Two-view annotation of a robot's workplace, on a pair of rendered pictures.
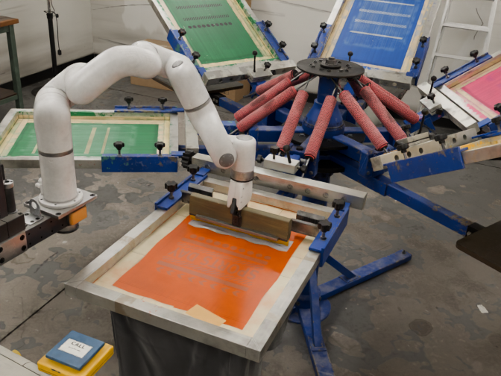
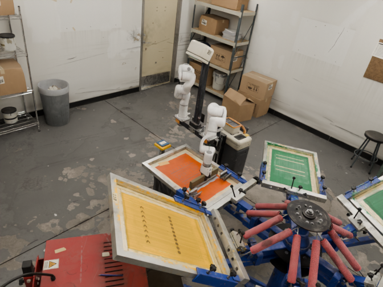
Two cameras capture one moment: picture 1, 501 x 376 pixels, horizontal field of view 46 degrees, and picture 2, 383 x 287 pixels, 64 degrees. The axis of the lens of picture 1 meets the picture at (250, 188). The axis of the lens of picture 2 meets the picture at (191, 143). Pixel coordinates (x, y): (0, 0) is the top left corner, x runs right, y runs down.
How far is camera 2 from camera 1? 311 cm
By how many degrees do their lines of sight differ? 89
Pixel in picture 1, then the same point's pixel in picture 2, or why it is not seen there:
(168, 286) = (180, 161)
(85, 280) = (186, 146)
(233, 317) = (160, 167)
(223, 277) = (179, 171)
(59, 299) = not seen: hidden behind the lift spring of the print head
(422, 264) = not seen: outside the picture
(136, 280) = (186, 156)
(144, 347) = not seen: hidden behind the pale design
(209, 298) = (170, 166)
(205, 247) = (197, 173)
